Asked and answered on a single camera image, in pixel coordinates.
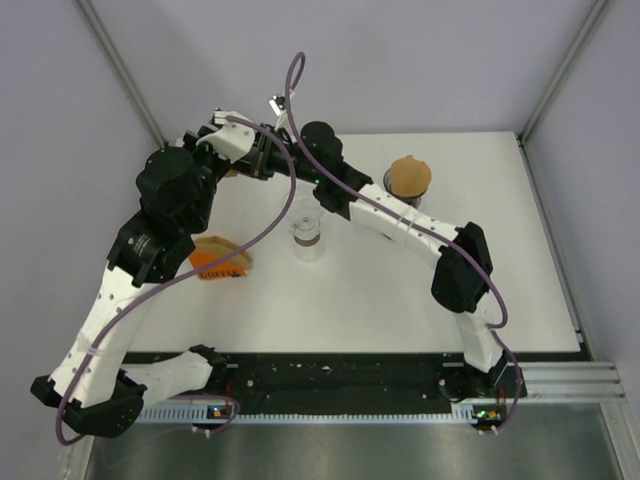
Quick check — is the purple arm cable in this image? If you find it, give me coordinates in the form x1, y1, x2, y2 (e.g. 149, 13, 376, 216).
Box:
54, 114, 296, 446
282, 51, 524, 434

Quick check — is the aluminium frame post right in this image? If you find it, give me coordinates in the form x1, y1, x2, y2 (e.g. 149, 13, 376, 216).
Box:
517, 0, 615, 148

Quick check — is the grey slotted cable duct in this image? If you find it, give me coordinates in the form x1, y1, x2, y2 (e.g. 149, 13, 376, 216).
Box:
136, 402, 502, 425

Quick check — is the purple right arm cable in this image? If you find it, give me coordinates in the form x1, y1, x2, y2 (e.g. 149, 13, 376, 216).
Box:
282, 51, 524, 434

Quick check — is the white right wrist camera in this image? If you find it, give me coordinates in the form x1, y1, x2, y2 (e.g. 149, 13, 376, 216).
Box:
269, 95, 293, 118

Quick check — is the orange coffee filter box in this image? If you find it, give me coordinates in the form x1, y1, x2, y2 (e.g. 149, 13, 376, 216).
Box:
188, 250, 252, 281

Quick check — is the brown paper coffee filter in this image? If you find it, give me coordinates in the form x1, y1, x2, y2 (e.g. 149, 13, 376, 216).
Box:
390, 155, 432, 192

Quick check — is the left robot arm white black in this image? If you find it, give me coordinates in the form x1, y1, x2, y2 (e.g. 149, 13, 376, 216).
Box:
31, 127, 229, 438

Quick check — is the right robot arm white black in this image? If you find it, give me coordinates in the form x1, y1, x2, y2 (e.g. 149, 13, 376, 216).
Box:
235, 121, 508, 396

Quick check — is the smoky transparent plastic coffee dripper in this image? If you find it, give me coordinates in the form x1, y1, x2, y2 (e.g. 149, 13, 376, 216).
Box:
383, 169, 428, 208

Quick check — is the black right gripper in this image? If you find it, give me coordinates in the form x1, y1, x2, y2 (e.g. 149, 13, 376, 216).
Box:
230, 125, 323, 186

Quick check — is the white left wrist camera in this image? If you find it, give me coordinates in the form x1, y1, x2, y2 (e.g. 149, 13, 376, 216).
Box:
196, 110, 256, 162

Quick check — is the aluminium frame rail front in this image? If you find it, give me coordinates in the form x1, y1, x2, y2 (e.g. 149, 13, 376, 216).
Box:
520, 362, 626, 404

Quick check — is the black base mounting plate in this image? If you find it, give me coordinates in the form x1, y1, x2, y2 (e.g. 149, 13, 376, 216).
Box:
119, 352, 529, 415

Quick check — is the aluminium frame post left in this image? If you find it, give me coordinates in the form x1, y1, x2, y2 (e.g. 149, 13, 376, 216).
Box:
72, 0, 168, 147

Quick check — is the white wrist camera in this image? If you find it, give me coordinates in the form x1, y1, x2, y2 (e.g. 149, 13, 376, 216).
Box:
269, 95, 293, 118
196, 110, 256, 162

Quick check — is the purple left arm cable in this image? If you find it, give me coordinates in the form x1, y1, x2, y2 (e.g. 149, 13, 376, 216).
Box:
54, 114, 296, 446

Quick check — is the aluminium frame post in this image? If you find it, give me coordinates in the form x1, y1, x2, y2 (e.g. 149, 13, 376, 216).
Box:
517, 0, 615, 148
72, 0, 168, 147

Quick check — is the glass carafe with cork band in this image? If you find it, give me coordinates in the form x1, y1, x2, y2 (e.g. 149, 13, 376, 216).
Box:
288, 198, 324, 263

